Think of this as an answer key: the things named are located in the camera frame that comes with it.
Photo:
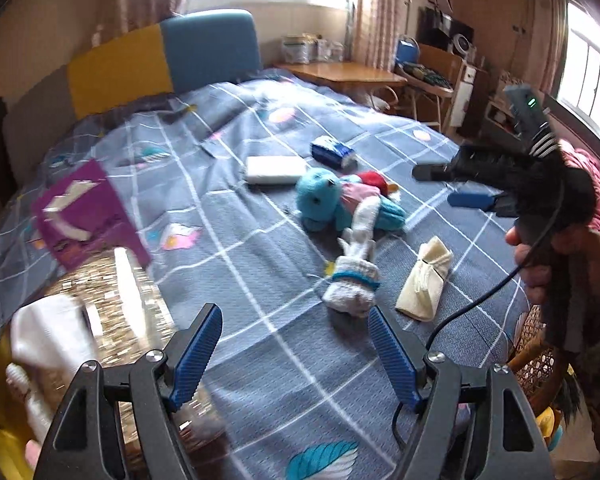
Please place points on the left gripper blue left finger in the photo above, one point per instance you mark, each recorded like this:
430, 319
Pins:
189, 352

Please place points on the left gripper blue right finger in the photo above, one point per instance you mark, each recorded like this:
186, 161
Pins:
400, 354

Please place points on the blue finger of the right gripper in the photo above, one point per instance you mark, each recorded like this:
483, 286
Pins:
502, 205

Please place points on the cream cloth pouch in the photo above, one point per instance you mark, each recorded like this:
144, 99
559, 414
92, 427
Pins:
422, 290

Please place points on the white knit glove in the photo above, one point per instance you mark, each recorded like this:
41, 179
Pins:
356, 277

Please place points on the red fuzzy sock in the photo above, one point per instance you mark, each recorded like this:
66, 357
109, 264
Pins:
377, 180

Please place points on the blue plush toy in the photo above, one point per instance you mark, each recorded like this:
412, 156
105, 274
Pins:
324, 199

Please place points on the person's right hand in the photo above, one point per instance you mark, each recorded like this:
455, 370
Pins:
537, 276

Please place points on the ornate gold tissue box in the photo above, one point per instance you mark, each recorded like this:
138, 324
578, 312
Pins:
127, 317

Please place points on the white cabinet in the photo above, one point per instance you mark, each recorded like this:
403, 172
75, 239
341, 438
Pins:
462, 95

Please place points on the wicker chair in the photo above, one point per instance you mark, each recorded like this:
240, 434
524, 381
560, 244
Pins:
539, 367

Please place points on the blue tissue pack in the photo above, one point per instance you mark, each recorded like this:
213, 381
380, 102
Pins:
333, 153

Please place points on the grey checked bed quilt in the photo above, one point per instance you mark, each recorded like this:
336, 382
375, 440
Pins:
289, 376

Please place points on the wooden desk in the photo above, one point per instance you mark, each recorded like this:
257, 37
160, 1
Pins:
345, 77

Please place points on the purple gift bag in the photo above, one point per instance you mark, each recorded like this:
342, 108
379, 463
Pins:
82, 215

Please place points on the silver box on desk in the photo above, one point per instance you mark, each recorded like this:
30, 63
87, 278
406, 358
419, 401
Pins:
298, 49

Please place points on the blue yellow grey headboard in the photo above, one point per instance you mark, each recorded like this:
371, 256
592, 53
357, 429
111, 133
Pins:
177, 55

